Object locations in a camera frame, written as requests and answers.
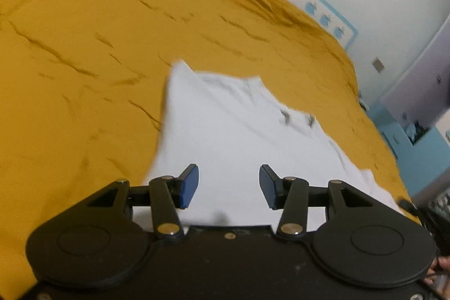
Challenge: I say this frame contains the white printed t-shirt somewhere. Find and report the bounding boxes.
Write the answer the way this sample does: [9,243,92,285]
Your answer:
[147,61,395,226]

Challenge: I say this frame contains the white blue storage box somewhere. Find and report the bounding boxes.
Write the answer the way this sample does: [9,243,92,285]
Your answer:
[365,17,450,197]

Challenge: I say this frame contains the mustard yellow bed cover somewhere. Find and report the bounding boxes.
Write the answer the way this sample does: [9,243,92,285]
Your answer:
[1,0,406,299]

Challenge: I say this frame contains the grey wall switch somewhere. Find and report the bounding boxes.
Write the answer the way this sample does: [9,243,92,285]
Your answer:
[372,58,384,73]

